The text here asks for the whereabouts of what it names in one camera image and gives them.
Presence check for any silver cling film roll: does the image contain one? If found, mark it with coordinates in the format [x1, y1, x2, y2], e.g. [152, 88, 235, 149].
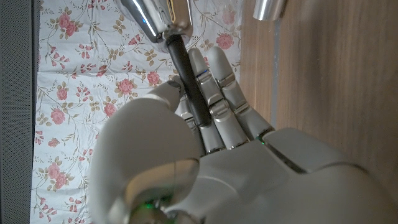
[252, 0, 289, 22]

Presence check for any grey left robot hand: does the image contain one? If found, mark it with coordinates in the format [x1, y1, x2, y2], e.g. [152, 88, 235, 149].
[86, 45, 398, 224]

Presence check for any floral backdrop cloth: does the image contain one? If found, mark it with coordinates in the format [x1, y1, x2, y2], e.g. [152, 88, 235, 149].
[29, 0, 244, 224]

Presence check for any silver cup with black handle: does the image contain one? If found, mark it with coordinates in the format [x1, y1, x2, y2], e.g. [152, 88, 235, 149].
[114, 0, 214, 128]

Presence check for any dark grey partition panel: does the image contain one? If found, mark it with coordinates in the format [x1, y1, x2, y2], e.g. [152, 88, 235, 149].
[0, 0, 41, 224]

